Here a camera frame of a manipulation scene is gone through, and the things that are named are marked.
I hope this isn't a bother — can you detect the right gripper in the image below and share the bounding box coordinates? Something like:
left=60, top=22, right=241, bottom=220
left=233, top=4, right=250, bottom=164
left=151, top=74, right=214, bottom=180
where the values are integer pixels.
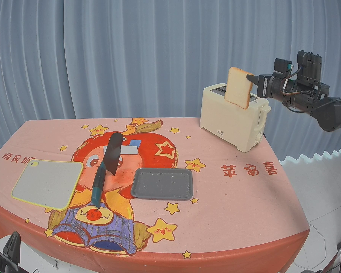
left=245, top=73, right=298, bottom=102

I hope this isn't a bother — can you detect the slice of bread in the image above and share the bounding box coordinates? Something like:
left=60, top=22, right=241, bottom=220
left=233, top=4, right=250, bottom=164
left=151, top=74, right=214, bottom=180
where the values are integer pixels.
left=224, top=67, right=255, bottom=109

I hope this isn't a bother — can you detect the cream toaster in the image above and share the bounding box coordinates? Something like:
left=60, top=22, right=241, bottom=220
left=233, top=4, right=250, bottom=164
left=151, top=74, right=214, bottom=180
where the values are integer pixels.
left=199, top=83, right=271, bottom=153

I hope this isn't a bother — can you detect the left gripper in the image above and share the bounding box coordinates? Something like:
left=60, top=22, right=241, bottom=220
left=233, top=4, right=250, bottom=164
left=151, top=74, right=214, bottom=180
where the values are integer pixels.
left=0, top=231, right=21, bottom=273

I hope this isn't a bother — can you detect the dark grey tray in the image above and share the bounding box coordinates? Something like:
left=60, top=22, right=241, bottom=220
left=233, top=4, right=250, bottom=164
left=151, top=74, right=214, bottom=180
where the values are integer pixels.
left=130, top=168, right=194, bottom=201

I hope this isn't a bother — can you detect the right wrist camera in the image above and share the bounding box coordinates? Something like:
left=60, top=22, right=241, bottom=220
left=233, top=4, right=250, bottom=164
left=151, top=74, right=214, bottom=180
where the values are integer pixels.
left=273, top=58, right=292, bottom=79

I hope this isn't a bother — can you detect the blue curtain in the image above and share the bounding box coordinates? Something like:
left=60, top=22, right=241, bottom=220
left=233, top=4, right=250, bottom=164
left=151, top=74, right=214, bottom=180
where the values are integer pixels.
left=0, top=0, right=341, bottom=165

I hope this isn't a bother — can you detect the cutting board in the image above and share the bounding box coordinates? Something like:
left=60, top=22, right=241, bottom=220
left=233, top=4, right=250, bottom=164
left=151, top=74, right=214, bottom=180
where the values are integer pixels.
left=10, top=158, right=84, bottom=212

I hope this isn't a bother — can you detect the knife with blue-green handle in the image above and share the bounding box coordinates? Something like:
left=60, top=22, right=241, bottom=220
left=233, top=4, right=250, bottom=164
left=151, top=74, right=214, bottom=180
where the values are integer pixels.
left=91, top=132, right=123, bottom=208

